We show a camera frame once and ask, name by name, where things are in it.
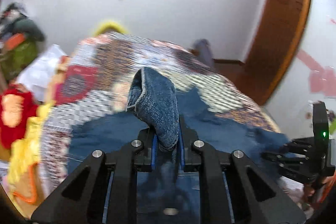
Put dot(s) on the blue denim jacket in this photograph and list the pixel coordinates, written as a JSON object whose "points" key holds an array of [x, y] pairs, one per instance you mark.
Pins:
{"points": [[168, 195]]}

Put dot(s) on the person's right hand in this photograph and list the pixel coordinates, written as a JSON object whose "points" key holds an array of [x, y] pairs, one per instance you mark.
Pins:
{"points": [[312, 193]]}

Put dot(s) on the patchwork patterned bedspread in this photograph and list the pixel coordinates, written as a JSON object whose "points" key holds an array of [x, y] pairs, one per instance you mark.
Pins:
{"points": [[95, 82]]}

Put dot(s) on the yellow round object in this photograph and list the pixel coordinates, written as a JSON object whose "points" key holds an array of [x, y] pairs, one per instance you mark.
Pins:
{"points": [[109, 26]]}

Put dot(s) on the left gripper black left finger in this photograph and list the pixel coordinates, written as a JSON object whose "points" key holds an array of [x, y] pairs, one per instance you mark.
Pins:
{"points": [[103, 188]]}

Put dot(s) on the red and cream plush blanket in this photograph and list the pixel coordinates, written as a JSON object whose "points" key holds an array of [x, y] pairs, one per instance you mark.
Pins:
{"points": [[17, 106]]}

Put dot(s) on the purple grey cloth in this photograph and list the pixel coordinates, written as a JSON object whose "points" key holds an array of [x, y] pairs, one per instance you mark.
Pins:
{"points": [[203, 52]]}

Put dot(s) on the yellow orange fleece blanket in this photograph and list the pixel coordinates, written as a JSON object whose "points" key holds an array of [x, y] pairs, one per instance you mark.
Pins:
{"points": [[25, 155]]}

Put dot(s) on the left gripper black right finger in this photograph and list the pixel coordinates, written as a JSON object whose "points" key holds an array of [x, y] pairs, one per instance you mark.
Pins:
{"points": [[232, 187]]}

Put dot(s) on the dark grey clothes pile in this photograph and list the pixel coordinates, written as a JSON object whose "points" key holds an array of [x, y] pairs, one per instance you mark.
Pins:
{"points": [[14, 20]]}

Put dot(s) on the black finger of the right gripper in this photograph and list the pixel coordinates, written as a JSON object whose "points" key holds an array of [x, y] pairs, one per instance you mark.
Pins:
{"points": [[300, 144], [292, 162]]}

